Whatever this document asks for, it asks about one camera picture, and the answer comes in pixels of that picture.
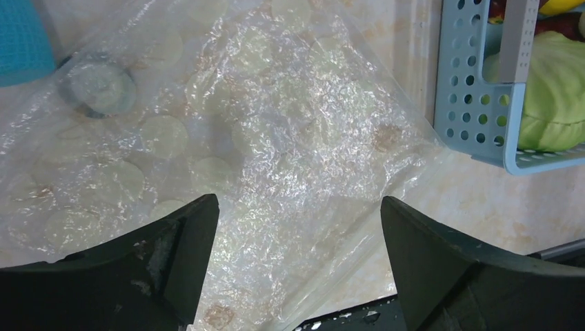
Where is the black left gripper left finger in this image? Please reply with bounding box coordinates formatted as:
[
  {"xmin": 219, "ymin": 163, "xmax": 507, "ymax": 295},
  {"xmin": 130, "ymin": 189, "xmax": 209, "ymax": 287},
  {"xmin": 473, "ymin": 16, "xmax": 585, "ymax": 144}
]
[{"xmin": 1, "ymin": 194, "xmax": 219, "ymax": 330}]

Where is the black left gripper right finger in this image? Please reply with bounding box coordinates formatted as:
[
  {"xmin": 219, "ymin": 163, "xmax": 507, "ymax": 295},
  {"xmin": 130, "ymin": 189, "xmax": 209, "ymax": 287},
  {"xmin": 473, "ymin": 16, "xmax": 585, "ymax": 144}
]
[{"xmin": 380, "ymin": 197, "xmax": 584, "ymax": 330}]

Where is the green cabbage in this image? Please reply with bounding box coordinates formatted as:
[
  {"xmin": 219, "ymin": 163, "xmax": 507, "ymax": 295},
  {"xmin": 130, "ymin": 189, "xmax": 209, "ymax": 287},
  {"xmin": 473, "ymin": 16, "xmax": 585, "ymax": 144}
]
[{"xmin": 482, "ymin": 30, "xmax": 585, "ymax": 153}]

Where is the clear zip top bag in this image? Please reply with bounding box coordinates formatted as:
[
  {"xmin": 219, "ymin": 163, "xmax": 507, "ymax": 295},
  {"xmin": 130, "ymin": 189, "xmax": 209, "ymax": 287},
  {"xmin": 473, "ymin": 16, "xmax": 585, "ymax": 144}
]
[{"xmin": 1, "ymin": 1, "xmax": 444, "ymax": 330}]

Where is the dark red apple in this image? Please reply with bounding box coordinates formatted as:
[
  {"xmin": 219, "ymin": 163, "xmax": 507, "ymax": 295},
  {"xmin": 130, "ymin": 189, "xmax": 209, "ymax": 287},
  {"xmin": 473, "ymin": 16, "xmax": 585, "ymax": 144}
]
[{"xmin": 535, "ymin": 12, "xmax": 584, "ymax": 41}]

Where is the yellow pear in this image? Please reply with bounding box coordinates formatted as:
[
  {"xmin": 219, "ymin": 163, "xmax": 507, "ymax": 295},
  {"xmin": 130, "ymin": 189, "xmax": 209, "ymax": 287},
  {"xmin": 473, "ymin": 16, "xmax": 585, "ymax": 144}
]
[{"xmin": 539, "ymin": 0, "xmax": 584, "ymax": 16}]

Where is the light blue plastic basket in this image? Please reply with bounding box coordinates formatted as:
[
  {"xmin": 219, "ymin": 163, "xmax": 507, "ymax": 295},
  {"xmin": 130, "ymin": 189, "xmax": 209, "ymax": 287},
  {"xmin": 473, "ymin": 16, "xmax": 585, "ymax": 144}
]
[{"xmin": 433, "ymin": 1, "xmax": 584, "ymax": 175}]

